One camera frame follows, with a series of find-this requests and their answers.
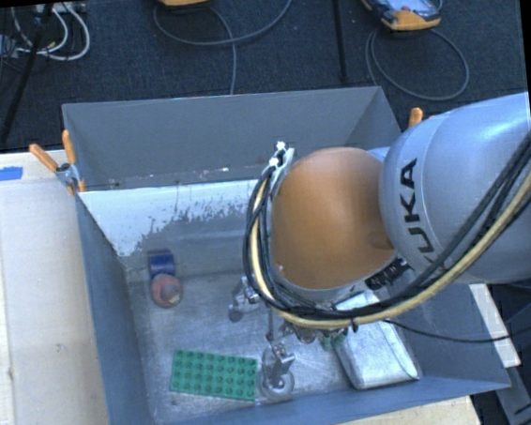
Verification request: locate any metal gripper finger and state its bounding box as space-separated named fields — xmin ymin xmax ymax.
xmin=259 ymin=342 xmax=300 ymax=392
xmin=224 ymin=275 xmax=266 ymax=325

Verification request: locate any grey metal bin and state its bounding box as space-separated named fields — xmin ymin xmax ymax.
xmin=60 ymin=60 xmax=517 ymax=425

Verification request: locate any dark green flat block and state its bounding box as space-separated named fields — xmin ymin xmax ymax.
xmin=165 ymin=340 xmax=264 ymax=411

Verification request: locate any pale grey flat box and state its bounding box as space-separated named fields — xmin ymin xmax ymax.
xmin=329 ymin=305 xmax=422 ymax=393

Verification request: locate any red-brown round toy fruit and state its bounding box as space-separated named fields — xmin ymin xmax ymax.
xmin=148 ymin=270 xmax=186 ymax=311

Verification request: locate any blue cup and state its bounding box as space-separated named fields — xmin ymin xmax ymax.
xmin=146 ymin=248 xmax=178 ymax=280

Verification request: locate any pale wood board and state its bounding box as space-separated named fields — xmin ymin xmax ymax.
xmin=0 ymin=172 xmax=111 ymax=425

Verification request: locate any clear round ring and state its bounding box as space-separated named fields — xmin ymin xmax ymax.
xmin=255 ymin=367 xmax=298 ymax=404

